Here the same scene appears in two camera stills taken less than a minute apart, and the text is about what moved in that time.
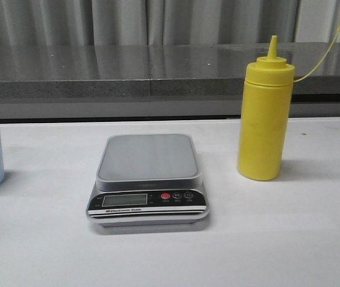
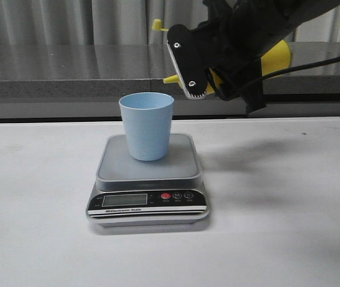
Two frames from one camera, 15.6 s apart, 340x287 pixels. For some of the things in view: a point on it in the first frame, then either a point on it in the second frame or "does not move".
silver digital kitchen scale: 148,181 does not move
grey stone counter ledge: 158,80 does not move
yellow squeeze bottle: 266,111 -> 276,62
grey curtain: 167,22 does not move
